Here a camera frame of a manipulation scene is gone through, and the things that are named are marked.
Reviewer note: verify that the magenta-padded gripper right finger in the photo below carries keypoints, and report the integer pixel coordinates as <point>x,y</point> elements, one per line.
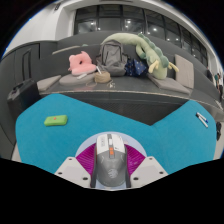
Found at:
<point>135,161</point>

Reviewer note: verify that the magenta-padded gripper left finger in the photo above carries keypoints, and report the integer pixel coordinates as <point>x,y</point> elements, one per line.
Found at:
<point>85,163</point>

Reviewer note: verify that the grey white computer mouse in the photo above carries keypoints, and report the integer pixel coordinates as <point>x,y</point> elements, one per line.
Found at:
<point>110,163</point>

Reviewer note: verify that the green eraser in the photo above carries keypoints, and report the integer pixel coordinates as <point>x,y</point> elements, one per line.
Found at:
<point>56,120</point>

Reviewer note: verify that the white marker with blue cap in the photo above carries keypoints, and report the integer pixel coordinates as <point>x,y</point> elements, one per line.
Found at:
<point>202,117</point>

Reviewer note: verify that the flat grey square cushion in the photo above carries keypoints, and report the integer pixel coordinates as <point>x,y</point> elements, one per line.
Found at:
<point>170,85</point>

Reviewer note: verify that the small tan pouch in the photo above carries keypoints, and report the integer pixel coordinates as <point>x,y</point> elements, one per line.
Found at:
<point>102,77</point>

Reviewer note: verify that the flat grey seat cushion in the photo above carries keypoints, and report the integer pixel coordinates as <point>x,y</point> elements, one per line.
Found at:
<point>49,82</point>

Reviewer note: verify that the black bag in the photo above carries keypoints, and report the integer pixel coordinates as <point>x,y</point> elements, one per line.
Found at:
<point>218,130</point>

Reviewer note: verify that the black hard case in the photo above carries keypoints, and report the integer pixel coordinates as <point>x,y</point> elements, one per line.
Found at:
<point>23,98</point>

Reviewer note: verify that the dark blue patterned bag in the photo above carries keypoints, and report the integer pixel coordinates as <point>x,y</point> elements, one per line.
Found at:
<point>136,68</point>

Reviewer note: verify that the pink plush cushion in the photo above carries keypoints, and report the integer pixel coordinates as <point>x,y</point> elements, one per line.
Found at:
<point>81,65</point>

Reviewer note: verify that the upright grey square cushion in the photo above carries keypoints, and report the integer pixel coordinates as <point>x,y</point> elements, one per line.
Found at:
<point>185,71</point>

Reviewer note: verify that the grey backpack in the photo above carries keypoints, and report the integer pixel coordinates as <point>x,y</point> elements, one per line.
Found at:
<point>111,58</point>

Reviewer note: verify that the green dragon plush toy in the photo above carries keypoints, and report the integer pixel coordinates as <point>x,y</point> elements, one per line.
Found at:
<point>156,56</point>

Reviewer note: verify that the person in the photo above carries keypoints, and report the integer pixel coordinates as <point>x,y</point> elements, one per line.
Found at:
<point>219,81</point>

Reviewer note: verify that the large dark glass window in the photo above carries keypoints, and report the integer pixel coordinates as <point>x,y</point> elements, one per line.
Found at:
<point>133,20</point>

